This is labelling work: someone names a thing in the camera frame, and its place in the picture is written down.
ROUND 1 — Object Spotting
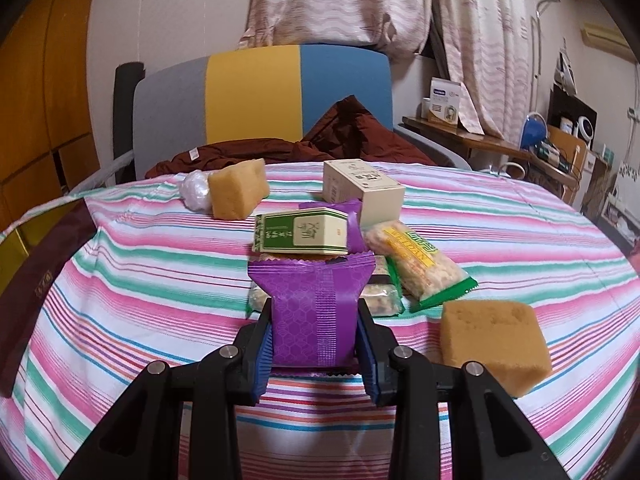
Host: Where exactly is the white plastic wrap ball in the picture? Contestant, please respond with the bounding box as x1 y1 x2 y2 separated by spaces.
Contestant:
181 170 213 211

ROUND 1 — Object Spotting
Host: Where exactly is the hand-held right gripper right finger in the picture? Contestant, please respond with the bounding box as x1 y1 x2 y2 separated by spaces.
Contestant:
353 301 571 480

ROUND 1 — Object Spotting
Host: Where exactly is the clear brown snack packet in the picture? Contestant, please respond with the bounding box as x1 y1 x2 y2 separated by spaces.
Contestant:
246 255 405 318

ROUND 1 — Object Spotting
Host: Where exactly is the dark red garment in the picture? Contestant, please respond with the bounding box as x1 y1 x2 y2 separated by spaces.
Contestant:
145 95 441 178

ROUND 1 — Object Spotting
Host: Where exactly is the tan sponge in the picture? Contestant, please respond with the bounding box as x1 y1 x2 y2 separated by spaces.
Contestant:
439 301 553 397
207 158 271 221

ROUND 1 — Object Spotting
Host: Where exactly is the purple snack packet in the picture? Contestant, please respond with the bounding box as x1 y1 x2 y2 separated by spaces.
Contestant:
247 252 377 371
299 199 368 253

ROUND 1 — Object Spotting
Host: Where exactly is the wooden wardrobe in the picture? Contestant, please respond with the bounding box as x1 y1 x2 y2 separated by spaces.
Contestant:
0 0 116 226

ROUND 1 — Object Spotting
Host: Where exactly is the green and white box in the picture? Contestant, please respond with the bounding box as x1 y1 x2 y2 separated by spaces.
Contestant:
252 208 350 256

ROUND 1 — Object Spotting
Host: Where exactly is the yellow label snack packet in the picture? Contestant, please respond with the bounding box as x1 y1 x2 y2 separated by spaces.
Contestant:
364 220 478 316

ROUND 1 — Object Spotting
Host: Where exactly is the cream cardboard box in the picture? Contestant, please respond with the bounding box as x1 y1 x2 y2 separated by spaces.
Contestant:
322 159 406 228

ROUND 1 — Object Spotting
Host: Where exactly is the wooden side table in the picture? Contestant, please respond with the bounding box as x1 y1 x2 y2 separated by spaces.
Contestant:
402 116 581 193

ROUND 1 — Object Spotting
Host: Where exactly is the black rolled mat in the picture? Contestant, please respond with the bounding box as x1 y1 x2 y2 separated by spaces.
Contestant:
114 62 146 181

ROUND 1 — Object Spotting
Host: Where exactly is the wall air conditioner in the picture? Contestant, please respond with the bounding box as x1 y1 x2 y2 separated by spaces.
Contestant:
580 22 633 53

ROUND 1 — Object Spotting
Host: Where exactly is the black flat panel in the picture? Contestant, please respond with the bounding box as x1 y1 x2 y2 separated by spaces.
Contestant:
547 85 598 136

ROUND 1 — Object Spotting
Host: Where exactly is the patterned white curtain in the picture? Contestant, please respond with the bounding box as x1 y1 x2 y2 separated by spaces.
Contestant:
430 0 538 138
239 0 433 58

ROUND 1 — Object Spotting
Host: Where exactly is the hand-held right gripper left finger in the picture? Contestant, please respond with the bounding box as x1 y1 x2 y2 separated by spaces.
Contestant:
60 301 276 480

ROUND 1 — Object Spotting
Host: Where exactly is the white box blue label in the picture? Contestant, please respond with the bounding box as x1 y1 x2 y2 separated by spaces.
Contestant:
427 77 463 126

